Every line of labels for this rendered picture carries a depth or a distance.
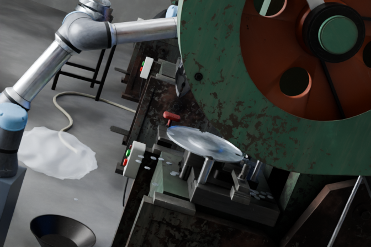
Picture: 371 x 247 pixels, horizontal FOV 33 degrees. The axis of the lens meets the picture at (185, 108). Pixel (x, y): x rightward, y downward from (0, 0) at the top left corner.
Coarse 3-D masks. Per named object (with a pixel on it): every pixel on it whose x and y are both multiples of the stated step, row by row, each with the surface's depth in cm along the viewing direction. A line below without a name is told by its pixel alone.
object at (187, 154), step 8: (160, 128) 227; (160, 136) 218; (176, 144) 218; (184, 152) 230; (184, 160) 225; (192, 160) 223; (200, 160) 223; (184, 168) 223; (200, 168) 224; (184, 176) 224
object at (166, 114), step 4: (164, 112) 257; (168, 112) 258; (164, 116) 255; (168, 116) 254; (172, 116) 255; (176, 116) 257; (168, 120) 258; (172, 120) 255; (176, 120) 255; (180, 120) 256; (168, 124) 257
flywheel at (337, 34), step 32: (288, 0) 174; (320, 0) 170; (352, 0) 175; (256, 32) 176; (288, 32) 177; (320, 32) 164; (352, 32) 164; (256, 64) 179; (288, 64) 179; (320, 64) 180; (352, 64) 180; (288, 96) 183; (320, 96) 182; (352, 96) 183
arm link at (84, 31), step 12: (72, 24) 225; (84, 24) 222; (96, 24) 222; (108, 24) 222; (120, 24) 225; (132, 24) 225; (144, 24) 226; (156, 24) 227; (168, 24) 228; (72, 36) 223; (84, 36) 221; (96, 36) 220; (108, 36) 221; (120, 36) 224; (132, 36) 225; (144, 36) 227; (156, 36) 228; (168, 36) 230; (84, 48) 224; (96, 48) 223; (108, 48) 225
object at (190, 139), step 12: (168, 132) 225; (180, 132) 230; (192, 132) 235; (180, 144) 215; (192, 144) 221; (204, 144) 224; (216, 144) 229; (228, 144) 236; (216, 156) 218; (228, 156) 222
